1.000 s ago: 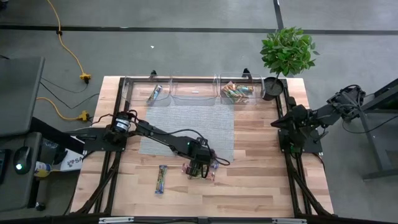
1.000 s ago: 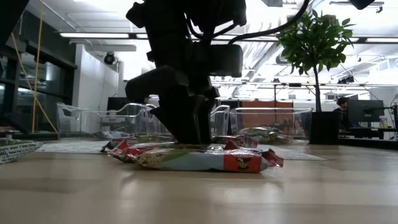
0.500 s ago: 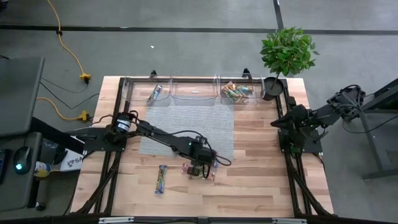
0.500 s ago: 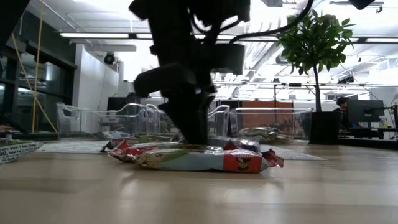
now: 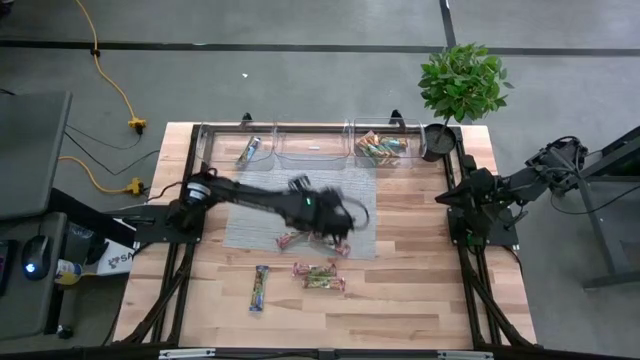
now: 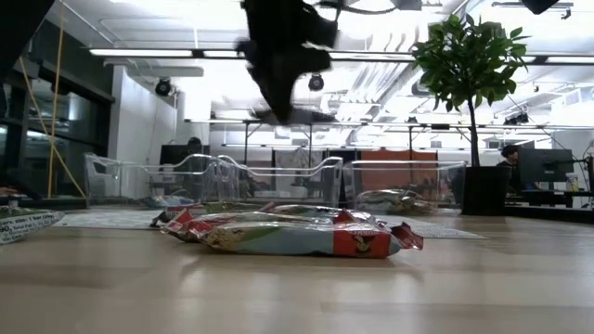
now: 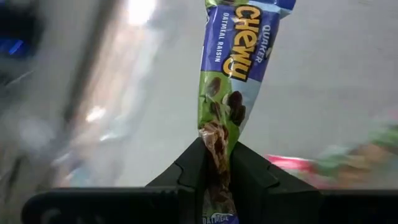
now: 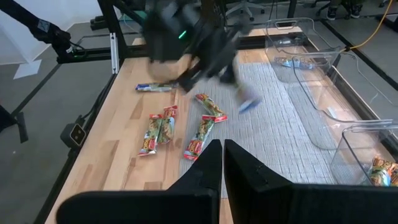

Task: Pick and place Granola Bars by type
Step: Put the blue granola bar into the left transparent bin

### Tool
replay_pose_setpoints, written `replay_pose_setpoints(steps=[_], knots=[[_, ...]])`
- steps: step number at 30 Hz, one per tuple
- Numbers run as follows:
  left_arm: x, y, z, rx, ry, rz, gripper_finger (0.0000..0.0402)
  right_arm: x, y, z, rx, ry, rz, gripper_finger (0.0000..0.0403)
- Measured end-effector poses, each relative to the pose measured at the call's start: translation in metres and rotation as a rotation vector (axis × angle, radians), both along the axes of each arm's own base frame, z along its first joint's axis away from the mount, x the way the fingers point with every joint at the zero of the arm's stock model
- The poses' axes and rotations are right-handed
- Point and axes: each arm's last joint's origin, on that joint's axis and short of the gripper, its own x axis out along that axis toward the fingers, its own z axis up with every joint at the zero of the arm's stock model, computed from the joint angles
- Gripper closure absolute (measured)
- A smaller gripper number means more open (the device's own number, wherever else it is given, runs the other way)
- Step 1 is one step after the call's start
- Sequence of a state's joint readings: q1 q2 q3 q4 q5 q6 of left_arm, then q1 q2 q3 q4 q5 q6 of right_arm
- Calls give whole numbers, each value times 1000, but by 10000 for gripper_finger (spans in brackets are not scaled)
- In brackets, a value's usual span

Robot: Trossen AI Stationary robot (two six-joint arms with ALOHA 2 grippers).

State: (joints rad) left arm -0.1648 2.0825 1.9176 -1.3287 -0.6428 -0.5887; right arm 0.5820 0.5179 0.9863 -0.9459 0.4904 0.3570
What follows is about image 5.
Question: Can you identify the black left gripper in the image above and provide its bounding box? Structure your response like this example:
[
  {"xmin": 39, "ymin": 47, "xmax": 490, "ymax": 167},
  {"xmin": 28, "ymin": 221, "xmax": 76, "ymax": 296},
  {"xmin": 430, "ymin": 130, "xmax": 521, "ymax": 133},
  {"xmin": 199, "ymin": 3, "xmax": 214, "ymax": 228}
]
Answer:
[{"xmin": 285, "ymin": 173, "xmax": 357, "ymax": 248}]

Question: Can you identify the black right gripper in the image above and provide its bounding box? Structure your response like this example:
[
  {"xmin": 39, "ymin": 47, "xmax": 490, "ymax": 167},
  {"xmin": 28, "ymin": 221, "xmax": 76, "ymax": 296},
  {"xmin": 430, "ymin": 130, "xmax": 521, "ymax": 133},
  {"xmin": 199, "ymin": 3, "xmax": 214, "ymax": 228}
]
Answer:
[{"xmin": 434, "ymin": 167, "xmax": 502, "ymax": 214}]

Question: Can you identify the tan wrapper granola bar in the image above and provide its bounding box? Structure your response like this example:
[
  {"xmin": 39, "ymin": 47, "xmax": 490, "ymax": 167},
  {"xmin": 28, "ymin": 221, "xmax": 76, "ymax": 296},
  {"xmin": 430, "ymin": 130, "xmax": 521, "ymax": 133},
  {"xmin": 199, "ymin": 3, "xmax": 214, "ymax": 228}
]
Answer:
[{"xmin": 355, "ymin": 130, "xmax": 380, "ymax": 150}]

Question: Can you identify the grey woven placemat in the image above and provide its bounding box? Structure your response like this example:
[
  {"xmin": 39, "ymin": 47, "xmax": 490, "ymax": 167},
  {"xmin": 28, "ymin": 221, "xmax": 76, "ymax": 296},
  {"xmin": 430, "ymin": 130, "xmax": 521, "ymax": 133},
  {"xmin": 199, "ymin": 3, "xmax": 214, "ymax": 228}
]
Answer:
[{"xmin": 222, "ymin": 148, "xmax": 379, "ymax": 261}]

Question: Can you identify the clear plastic bin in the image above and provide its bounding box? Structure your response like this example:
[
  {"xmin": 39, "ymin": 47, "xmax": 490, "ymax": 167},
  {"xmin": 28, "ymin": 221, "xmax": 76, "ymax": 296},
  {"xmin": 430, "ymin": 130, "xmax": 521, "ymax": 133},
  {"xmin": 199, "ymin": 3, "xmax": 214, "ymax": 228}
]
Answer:
[
  {"xmin": 198, "ymin": 122, "xmax": 278, "ymax": 172},
  {"xmin": 273, "ymin": 119, "xmax": 354, "ymax": 172},
  {"xmin": 351, "ymin": 117, "xmax": 428, "ymax": 169}
]

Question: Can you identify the green potted plant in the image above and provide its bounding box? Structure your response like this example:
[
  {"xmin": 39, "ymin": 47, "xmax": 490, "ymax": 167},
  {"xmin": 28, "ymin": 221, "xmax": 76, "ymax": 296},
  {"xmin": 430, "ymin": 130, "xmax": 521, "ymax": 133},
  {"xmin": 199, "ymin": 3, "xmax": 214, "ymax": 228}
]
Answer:
[{"xmin": 417, "ymin": 42, "xmax": 515, "ymax": 163}]

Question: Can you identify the silver metal bar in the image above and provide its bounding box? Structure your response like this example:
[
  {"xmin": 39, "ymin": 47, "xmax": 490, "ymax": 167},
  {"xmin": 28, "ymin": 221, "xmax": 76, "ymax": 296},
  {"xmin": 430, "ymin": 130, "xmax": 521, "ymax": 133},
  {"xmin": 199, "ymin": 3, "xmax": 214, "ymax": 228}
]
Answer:
[
  {"xmin": 158, "ymin": 348, "xmax": 217, "ymax": 360},
  {"xmin": 436, "ymin": 349, "xmax": 495, "ymax": 360}
]

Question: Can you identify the white printed box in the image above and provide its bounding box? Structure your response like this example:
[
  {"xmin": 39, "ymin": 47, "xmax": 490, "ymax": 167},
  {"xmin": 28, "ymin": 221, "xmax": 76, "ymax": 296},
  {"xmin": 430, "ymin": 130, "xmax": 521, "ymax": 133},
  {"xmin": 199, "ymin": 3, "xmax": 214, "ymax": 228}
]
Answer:
[{"xmin": 93, "ymin": 238, "xmax": 137, "ymax": 277}]

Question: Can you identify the yellow labelled bottle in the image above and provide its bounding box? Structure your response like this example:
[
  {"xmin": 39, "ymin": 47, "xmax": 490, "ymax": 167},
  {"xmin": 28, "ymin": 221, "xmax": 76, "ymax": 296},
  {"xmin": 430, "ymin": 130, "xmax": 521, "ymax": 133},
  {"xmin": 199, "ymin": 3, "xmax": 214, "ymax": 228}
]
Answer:
[{"xmin": 53, "ymin": 258, "xmax": 85, "ymax": 287}]

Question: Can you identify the black computer mouse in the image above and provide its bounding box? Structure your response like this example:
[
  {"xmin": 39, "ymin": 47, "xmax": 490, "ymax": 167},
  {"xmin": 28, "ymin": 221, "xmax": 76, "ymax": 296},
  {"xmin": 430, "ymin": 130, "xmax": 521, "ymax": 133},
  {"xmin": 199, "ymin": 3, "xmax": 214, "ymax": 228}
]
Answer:
[{"xmin": 21, "ymin": 234, "xmax": 52, "ymax": 282}]

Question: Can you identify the grey side desk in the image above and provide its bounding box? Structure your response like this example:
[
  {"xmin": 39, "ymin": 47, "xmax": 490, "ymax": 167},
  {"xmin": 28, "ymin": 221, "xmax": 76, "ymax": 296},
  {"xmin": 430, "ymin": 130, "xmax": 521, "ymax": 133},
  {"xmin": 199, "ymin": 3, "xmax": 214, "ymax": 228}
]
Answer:
[{"xmin": 0, "ymin": 91, "xmax": 74, "ymax": 342}]

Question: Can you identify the black aluminium table frame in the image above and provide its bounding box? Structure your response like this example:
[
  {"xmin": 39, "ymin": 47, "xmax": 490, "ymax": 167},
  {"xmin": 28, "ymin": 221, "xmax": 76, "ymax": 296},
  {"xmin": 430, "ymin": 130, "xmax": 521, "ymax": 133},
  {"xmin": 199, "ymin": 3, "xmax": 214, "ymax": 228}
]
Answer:
[{"xmin": 102, "ymin": 121, "xmax": 540, "ymax": 351}]

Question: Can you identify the black desk frame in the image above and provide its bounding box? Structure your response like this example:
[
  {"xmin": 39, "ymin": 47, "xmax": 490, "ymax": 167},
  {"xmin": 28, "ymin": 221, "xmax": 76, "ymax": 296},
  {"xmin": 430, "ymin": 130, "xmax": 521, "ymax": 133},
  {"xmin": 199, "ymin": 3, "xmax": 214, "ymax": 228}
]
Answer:
[{"xmin": 579, "ymin": 124, "xmax": 640, "ymax": 291}]

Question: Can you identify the yellow extension cable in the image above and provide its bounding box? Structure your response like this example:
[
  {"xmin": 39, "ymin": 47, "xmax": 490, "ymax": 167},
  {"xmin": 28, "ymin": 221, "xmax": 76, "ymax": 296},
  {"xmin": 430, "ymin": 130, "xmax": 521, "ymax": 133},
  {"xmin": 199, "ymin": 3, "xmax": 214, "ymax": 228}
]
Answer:
[
  {"xmin": 57, "ymin": 155, "xmax": 147, "ymax": 197},
  {"xmin": 73, "ymin": 0, "xmax": 148, "ymax": 134}
]

